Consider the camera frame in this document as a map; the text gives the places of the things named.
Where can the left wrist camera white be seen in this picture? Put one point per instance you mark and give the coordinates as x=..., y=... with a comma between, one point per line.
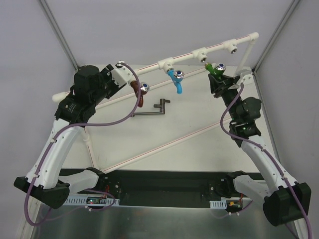
x=121, y=74

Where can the blue plastic water faucet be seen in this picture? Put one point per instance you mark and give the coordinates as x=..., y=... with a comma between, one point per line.
x=177, y=77

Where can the white cable duct board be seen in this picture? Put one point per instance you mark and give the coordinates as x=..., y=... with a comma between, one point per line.
x=94, y=201
x=225, y=204

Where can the aluminium enclosure frame post right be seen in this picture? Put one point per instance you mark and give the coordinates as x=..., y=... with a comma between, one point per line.
x=294, y=4

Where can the brown plastic water faucet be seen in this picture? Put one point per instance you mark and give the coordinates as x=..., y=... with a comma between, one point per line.
x=140, y=90

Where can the aluminium enclosure frame post left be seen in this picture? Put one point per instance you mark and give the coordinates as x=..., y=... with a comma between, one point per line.
x=45, y=7

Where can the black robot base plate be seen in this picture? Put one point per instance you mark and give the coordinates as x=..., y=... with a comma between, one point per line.
x=163, y=188

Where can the right white cable duct board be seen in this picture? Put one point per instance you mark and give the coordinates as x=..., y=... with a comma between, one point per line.
x=225, y=204

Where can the left white cable duct board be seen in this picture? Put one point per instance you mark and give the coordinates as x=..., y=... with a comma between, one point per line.
x=94, y=201

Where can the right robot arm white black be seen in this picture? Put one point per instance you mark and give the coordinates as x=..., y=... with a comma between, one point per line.
x=283, y=199

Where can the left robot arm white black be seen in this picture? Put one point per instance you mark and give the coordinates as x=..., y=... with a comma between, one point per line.
x=43, y=181

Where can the white PVC pipe frame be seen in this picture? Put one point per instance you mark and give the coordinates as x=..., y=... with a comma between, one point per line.
x=167, y=65

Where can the green plastic water faucet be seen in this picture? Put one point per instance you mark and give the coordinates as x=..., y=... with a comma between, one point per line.
x=215, y=69

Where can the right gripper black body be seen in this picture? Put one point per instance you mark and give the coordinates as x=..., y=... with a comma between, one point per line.
x=220, y=83

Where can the aluminium enclosure frame post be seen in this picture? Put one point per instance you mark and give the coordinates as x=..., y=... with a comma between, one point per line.
x=45, y=7
x=294, y=4

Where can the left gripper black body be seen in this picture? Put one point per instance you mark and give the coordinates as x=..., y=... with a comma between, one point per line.
x=108, y=81

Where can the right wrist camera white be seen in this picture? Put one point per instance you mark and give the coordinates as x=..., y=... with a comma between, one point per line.
x=241, y=77

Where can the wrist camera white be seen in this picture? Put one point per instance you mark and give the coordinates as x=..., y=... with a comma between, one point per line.
x=121, y=74
x=241, y=77

